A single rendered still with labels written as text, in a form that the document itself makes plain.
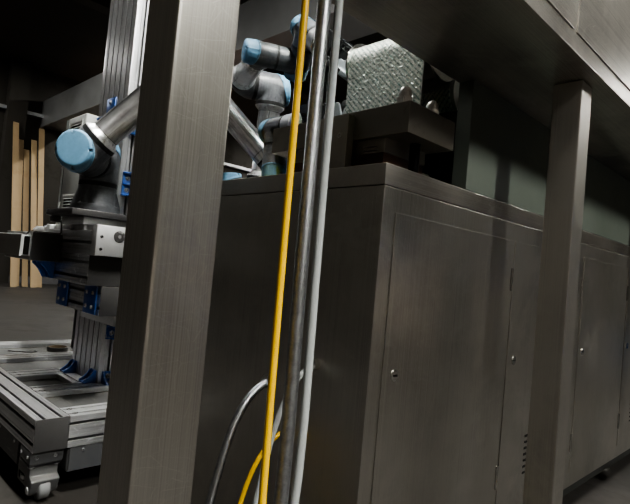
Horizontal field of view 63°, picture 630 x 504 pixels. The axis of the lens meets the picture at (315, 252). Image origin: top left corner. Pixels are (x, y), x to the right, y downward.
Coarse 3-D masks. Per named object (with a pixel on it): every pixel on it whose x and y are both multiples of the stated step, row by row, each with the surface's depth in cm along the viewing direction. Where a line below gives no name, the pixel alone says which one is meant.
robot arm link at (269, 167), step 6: (264, 144) 153; (270, 144) 151; (264, 150) 152; (270, 150) 151; (264, 156) 152; (270, 156) 151; (276, 156) 151; (264, 162) 152; (270, 162) 150; (276, 162) 151; (282, 162) 152; (264, 168) 152; (270, 168) 151; (276, 168) 151; (282, 168) 152; (264, 174) 151; (270, 174) 151; (276, 174) 151
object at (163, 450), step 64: (192, 0) 42; (192, 64) 43; (192, 128) 43; (576, 128) 105; (192, 192) 43; (576, 192) 105; (128, 256) 44; (192, 256) 43; (576, 256) 106; (128, 320) 43; (192, 320) 44; (128, 384) 42; (192, 384) 44; (128, 448) 41; (192, 448) 44
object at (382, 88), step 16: (416, 64) 119; (352, 80) 134; (368, 80) 130; (384, 80) 126; (400, 80) 122; (416, 80) 119; (352, 96) 133; (368, 96) 129; (384, 96) 125; (416, 96) 118
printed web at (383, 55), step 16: (368, 48) 132; (384, 48) 127; (400, 48) 123; (352, 64) 134; (368, 64) 130; (384, 64) 126; (400, 64) 123; (432, 80) 130; (432, 96) 129; (448, 96) 126
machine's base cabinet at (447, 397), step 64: (384, 192) 90; (256, 256) 114; (384, 256) 91; (448, 256) 105; (512, 256) 125; (256, 320) 112; (320, 320) 98; (384, 320) 91; (448, 320) 106; (512, 320) 126; (576, 320) 157; (320, 384) 97; (384, 384) 91; (448, 384) 107; (512, 384) 128; (576, 384) 159; (256, 448) 108; (320, 448) 95; (384, 448) 92; (448, 448) 108; (512, 448) 129; (576, 448) 162
